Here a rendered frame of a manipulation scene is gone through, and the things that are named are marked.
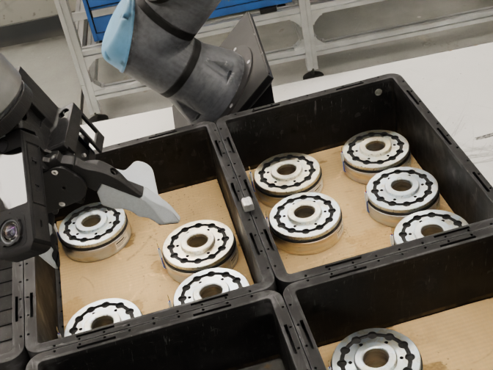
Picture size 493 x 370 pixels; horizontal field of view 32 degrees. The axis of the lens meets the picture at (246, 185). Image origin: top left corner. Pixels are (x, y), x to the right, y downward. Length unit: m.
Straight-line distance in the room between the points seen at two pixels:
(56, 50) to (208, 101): 2.49
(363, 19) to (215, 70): 2.21
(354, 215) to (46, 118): 0.56
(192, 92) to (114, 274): 0.39
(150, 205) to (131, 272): 0.41
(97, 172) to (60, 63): 3.01
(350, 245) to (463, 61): 0.76
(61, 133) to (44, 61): 3.04
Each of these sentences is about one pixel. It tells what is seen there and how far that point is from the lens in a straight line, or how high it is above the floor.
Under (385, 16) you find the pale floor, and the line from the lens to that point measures 3.65.
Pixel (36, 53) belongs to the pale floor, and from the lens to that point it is 3.95.
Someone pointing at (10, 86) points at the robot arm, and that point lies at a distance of 0.76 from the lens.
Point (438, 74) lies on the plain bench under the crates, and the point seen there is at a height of 0.70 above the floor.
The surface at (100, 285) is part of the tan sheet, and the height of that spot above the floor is 0.83.
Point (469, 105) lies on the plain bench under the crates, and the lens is 1.71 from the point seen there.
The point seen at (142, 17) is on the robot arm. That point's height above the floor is 1.04.
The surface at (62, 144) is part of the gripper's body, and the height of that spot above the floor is 1.21.
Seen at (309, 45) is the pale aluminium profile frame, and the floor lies 0.14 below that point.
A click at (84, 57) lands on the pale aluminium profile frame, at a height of 0.28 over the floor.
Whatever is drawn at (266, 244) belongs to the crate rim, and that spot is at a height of 0.93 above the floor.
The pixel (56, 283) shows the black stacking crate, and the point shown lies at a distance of 1.26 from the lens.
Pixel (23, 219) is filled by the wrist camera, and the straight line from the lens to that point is 0.76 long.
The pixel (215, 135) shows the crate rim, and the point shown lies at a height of 0.93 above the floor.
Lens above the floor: 1.61
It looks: 36 degrees down
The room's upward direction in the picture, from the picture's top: 11 degrees counter-clockwise
